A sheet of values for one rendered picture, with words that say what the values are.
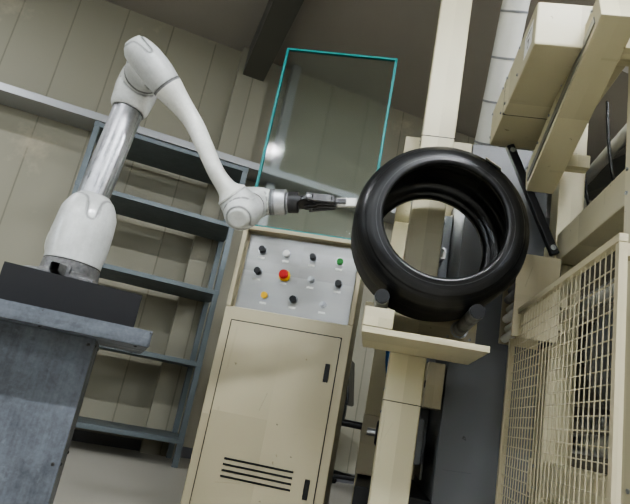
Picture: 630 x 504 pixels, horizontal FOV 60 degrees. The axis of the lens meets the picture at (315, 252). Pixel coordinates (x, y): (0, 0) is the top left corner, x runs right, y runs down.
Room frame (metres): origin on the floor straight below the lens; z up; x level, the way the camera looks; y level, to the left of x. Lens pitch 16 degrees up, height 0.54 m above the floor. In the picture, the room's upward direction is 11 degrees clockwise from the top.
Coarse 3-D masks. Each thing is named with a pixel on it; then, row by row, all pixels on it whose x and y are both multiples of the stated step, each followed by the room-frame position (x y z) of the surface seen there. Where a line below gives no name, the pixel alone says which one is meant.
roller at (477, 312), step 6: (474, 306) 1.56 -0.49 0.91; (480, 306) 1.56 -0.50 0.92; (468, 312) 1.59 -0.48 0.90; (474, 312) 1.56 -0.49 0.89; (480, 312) 1.56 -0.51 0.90; (462, 318) 1.70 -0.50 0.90; (468, 318) 1.62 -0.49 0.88; (474, 318) 1.57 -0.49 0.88; (480, 318) 1.56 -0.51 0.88; (456, 324) 1.82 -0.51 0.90; (462, 324) 1.72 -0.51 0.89; (468, 324) 1.67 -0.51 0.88; (474, 324) 1.66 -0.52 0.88; (456, 330) 1.85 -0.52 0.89; (462, 330) 1.79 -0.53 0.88; (468, 330) 1.80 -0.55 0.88
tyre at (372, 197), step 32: (416, 160) 1.60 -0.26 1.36; (448, 160) 1.59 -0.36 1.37; (480, 160) 1.59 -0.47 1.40; (384, 192) 1.60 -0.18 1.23; (416, 192) 1.86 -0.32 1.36; (448, 192) 1.86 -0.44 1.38; (480, 192) 1.80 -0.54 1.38; (512, 192) 1.58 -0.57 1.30; (480, 224) 1.85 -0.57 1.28; (512, 224) 1.57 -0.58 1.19; (384, 256) 1.60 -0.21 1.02; (512, 256) 1.57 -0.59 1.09; (384, 288) 1.65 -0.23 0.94; (416, 288) 1.59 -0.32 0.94; (448, 288) 1.58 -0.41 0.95; (480, 288) 1.58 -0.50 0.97; (448, 320) 1.78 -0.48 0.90
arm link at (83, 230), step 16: (80, 192) 1.48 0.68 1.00; (64, 208) 1.46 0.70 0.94; (80, 208) 1.45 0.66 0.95; (96, 208) 1.47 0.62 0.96; (112, 208) 1.52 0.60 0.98; (64, 224) 1.45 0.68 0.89; (80, 224) 1.45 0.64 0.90; (96, 224) 1.47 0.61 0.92; (112, 224) 1.52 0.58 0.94; (48, 240) 1.47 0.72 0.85; (64, 240) 1.45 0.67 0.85; (80, 240) 1.45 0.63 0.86; (96, 240) 1.48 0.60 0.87; (64, 256) 1.45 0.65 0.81; (80, 256) 1.46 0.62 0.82; (96, 256) 1.49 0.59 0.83
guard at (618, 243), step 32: (544, 320) 1.54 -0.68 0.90; (512, 352) 1.89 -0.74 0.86; (576, 352) 1.27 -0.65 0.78; (608, 352) 1.09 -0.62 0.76; (608, 384) 1.09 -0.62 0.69; (544, 416) 1.48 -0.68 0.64; (576, 416) 1.25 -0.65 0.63; (608, 416) 1.09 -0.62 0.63; (576, 448) 1.24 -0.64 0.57; (608, 448) 1.08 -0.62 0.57; (544, 480) 1.45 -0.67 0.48; (608, 480) 1.05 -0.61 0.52
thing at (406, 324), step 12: (396, 312) 1.94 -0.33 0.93; (396, 324) 1.93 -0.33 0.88; (408, 324) 1.93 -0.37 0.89; (420, 324) 1.92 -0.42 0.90; (432, 324) 1.92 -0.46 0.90; (444, 324) 1.91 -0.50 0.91; (432, 336) 1.92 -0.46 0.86; (444, 336) 1.91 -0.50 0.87; (456, 336) 1.90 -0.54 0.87; (468, 336) 1.90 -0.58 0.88
